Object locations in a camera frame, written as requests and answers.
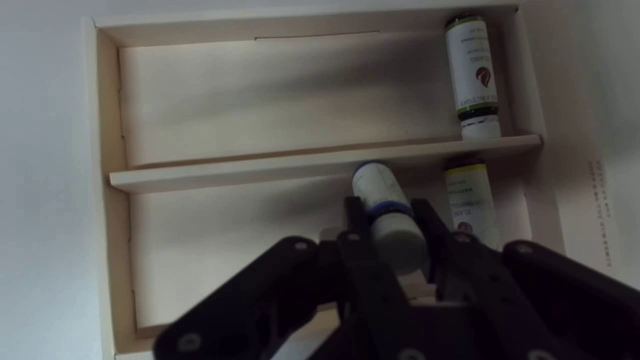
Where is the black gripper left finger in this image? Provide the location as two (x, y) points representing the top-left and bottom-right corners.
(151, 196), (427, 360)

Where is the white bottle with blue band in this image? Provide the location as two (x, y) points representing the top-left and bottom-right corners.
(350, 158), (429, 279)

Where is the white bottle with green band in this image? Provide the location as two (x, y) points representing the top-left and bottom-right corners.
(444, 14), (504, 143)
(444, 162), (504, 253)

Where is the wooden two-compartment box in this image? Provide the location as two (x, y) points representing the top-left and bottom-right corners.
(82, 2), (631, 359)

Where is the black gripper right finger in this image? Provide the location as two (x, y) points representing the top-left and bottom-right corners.
(410, 196), (640, 360)

